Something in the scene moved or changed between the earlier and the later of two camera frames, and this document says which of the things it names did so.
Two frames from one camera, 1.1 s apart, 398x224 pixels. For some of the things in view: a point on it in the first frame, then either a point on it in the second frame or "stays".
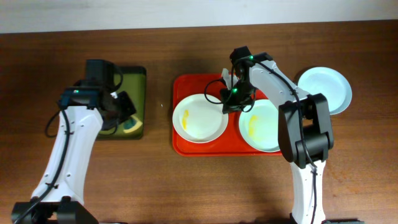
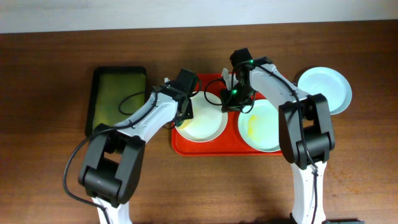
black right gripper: [229, 106] stays
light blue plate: [329, 83] stays
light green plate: [259, 126] stays
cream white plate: [199, 118] stays
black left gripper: [125, 104] to [188, 113]
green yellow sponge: [132, 124] to [185, 123]
